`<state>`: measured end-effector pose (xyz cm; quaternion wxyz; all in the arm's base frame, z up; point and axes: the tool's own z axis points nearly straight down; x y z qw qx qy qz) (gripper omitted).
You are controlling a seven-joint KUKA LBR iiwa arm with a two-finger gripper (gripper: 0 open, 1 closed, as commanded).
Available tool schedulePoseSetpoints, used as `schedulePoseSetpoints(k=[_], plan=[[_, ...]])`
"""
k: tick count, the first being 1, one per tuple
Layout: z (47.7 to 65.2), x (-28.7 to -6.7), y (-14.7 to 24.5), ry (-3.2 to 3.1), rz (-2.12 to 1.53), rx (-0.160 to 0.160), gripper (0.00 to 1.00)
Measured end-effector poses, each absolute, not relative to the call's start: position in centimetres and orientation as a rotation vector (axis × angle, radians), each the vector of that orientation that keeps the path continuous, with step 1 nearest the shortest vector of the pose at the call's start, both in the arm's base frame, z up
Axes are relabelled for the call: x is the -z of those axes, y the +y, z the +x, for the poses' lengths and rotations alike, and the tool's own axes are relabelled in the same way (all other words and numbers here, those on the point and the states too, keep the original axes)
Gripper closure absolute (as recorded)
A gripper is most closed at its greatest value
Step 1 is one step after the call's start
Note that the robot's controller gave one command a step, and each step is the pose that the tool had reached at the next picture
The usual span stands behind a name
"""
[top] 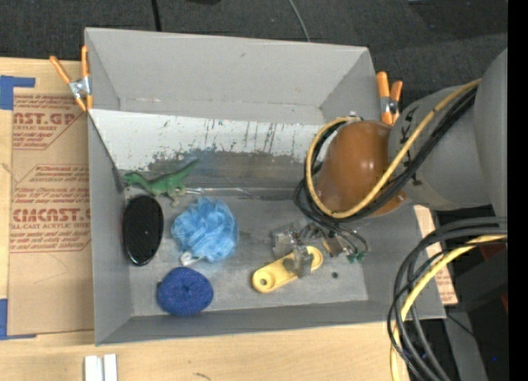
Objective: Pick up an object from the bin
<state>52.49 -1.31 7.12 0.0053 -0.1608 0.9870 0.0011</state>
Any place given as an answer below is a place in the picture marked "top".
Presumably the yellow flat tag with hole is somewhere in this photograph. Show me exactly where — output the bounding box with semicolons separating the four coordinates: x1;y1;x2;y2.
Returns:
251;245;324;294

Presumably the light blue bath pouf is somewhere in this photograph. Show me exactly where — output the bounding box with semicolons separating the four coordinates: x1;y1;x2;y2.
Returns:
170;196;239;266

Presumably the grey metal bin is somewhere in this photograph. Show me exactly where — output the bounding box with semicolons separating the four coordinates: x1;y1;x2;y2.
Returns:
84;27;447;346

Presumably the brown cardboard board red print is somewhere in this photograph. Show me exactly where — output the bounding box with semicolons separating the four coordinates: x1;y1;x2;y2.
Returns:
0;56;459;340

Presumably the green toy dinosaur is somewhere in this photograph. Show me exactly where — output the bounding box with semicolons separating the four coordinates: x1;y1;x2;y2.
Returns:
123;159;200;208

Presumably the black glossy oval object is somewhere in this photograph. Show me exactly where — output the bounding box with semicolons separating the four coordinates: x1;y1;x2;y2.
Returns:
120;195;165;267

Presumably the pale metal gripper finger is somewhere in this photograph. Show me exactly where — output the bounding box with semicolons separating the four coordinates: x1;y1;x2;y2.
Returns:
271;224;305;258
284;246;314;279

